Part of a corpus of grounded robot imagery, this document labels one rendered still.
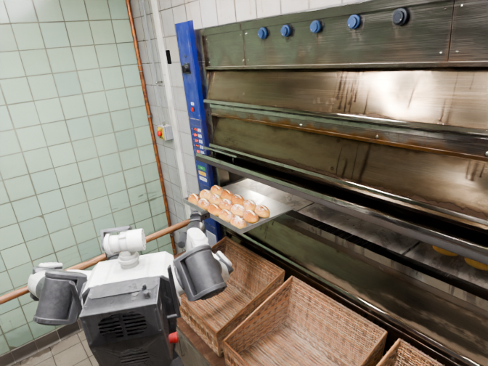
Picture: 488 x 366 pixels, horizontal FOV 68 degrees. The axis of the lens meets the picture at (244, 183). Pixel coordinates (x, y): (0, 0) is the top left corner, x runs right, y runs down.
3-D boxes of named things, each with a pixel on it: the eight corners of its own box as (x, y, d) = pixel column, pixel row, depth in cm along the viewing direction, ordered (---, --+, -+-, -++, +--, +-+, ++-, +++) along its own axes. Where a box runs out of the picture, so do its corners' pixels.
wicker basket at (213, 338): (230, 269, 245) (226, 234, 235) (289, 311, 203) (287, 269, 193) (166, 303, 218) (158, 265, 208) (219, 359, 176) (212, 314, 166)
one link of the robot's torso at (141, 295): (200, 384, 105) (181, 283, 93) (80, 408, 102) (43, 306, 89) (197, 315, 133) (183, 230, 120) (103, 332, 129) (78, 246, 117)
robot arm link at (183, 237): (205, 225, 169) (203, 237, 158) (203, 245, 173) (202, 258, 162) (180, 224, 168) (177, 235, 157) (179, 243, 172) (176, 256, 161)
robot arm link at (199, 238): (198, 226, 165) (210, 240, 154) (197, 243, 168) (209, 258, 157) (184, 228, 161) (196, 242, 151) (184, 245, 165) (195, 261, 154)
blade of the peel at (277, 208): (240, 234, 168) (240, 229, 167) (183, 202, 210) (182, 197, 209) (294, 208, 188) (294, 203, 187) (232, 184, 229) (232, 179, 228)
